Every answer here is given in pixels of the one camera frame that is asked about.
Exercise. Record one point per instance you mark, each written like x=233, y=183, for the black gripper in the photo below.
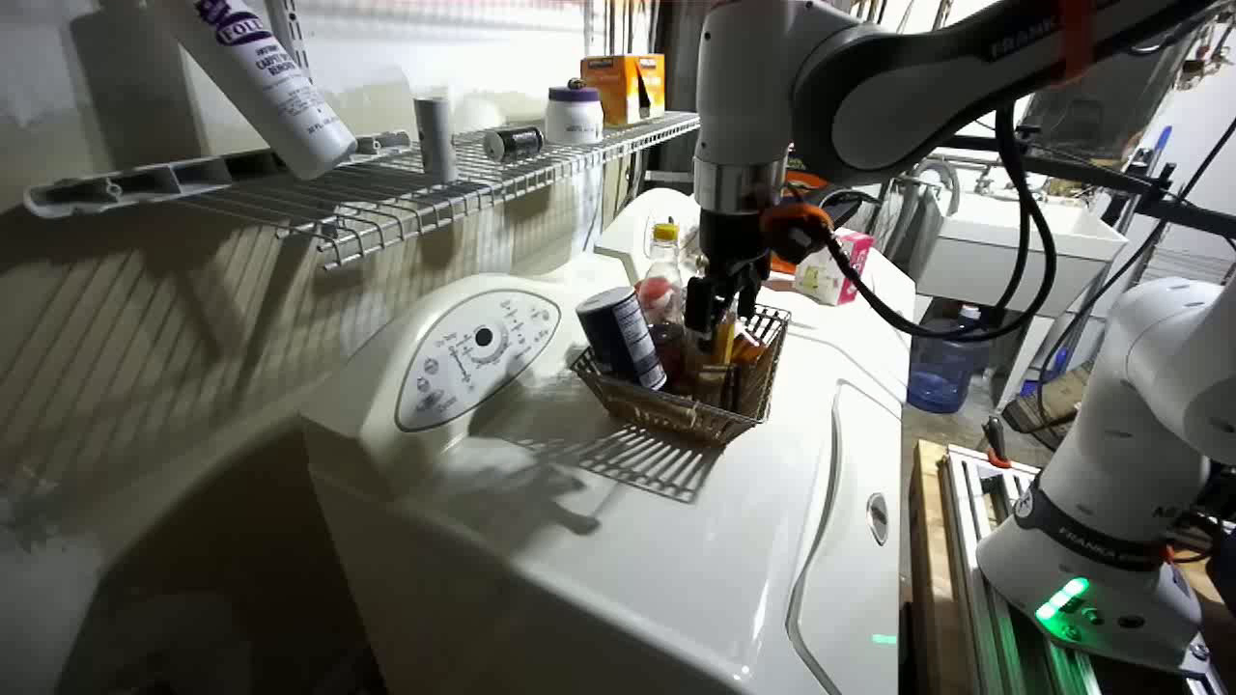
x=737, y=263

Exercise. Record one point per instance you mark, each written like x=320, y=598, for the white wire shelf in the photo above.
x=367, y=202

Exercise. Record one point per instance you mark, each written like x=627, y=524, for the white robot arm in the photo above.
x=796, y=78

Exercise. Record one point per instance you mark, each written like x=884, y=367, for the small black bottle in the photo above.
x=506, y=145

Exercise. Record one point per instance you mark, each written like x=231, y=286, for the yellow cap clear bottle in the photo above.
x=666, y=251

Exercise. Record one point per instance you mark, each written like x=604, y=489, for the brown wire basket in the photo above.
x=701, y=402

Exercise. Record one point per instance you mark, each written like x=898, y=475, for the white pink small box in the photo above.
x=823, y=274

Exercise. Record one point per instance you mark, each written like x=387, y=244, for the grey cylindrical can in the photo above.
x=434, y=138

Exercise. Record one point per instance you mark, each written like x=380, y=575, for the red sauce bottle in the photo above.
x=660, y=300

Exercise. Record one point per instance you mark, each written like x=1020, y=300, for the white jar purple lid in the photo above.
x=572, y=113

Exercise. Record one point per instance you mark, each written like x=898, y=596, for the white tube purple label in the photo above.
x=241, y=50

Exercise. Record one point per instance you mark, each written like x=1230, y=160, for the blue water jug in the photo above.
x=943, y=365

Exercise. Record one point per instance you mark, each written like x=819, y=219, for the orange box on shelf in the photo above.
x=631, y=87

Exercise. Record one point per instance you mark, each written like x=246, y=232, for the dark blue cylindrical canister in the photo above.
x=621, y=337

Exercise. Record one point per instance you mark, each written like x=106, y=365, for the amber liquid bottle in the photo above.
x=720, y=354

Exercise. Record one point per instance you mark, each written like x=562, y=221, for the white washing machine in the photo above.
x=505, y=535

